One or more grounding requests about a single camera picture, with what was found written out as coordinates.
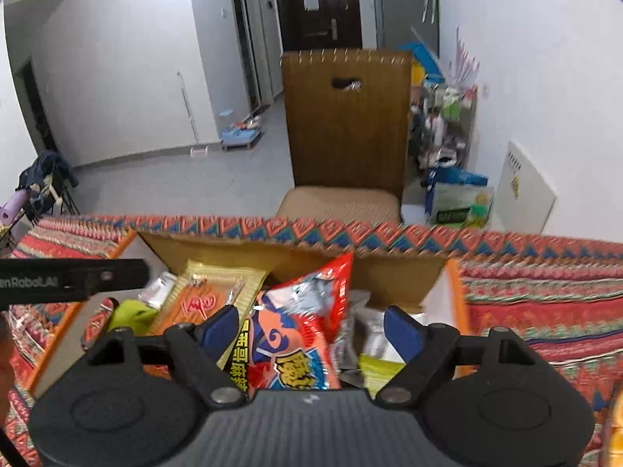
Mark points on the pink white wall decoration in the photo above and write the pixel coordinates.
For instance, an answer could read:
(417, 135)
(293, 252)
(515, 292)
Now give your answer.
(465, 63)

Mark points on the red blue chips bag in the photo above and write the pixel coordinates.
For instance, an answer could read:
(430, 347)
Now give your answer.
(301, 331)

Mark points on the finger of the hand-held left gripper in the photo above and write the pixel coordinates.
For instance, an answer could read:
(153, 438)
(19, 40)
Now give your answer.
(121, 276)

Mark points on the orange snack packet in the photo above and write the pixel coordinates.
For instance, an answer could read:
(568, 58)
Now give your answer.
(194, 296)

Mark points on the red patterned tablecloth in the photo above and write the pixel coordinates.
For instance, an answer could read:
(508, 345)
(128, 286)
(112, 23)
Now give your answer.
(535, 301)

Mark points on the dark entrance door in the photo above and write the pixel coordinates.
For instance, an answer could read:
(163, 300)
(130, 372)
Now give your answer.
(316, 9)

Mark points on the long green snack packet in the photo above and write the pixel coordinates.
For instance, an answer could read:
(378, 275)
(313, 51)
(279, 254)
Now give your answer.
(131, 316)

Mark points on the white panel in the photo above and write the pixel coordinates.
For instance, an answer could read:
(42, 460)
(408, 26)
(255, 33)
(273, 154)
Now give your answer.
(525, 185)

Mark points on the white floor mop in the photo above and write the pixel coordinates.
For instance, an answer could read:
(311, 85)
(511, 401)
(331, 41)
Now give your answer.
(187, 107)

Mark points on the dark interior door frame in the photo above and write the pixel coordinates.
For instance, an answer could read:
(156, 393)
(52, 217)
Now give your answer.
(248, 34)

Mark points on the low shoe trolley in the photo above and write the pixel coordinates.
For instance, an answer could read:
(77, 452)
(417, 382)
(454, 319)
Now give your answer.
(241, 134)

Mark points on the white green bag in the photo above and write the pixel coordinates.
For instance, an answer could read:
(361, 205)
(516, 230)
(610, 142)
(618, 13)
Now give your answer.
(462, 206)

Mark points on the rack with dark clothes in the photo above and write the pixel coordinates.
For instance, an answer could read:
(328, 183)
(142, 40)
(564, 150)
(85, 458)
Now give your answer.
(46, 175)

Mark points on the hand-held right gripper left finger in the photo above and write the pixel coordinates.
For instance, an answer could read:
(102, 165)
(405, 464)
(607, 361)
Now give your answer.
(221, 328)

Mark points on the grey refrigerator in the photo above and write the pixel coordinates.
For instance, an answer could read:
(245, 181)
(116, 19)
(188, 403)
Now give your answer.
(404, 5)

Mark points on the purple yoga mat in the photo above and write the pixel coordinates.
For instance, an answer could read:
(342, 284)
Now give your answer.
(10, 209)

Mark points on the pile of silver snack packets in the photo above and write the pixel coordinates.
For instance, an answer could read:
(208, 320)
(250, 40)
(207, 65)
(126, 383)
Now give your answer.
(370, 335)

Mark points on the yellow bag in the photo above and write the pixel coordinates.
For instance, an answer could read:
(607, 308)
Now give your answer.
(417, 73)

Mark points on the wooden chair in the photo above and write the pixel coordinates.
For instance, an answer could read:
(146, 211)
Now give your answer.
(345, 131)

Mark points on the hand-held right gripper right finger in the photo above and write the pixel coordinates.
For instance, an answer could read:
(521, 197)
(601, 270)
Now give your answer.
(401, 333)

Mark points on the blue plastic dustpan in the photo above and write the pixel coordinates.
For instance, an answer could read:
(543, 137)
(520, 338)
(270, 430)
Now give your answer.
(423, 58)

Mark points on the red cardboard box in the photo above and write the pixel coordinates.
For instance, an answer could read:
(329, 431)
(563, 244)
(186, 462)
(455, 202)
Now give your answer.
(301, 262)

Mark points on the narrow yellow-green snack packet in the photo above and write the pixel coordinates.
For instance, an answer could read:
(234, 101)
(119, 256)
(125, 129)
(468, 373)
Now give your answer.
(379, 374)

